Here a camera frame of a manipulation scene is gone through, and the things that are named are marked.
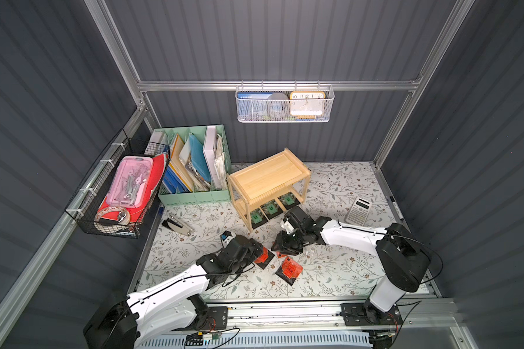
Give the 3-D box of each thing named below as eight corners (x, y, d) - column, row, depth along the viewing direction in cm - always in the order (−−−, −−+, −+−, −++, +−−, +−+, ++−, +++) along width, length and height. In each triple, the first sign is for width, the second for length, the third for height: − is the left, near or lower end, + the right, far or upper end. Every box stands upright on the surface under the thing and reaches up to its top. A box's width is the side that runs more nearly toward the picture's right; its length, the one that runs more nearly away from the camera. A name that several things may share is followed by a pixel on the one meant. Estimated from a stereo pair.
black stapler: (164, 226, 99) (161, 223, 97) (171, 218, 102) (169, 214, 100) (188, 238, 95) (186, 235, 93) (195, 229, 98) (193, 226, 96)
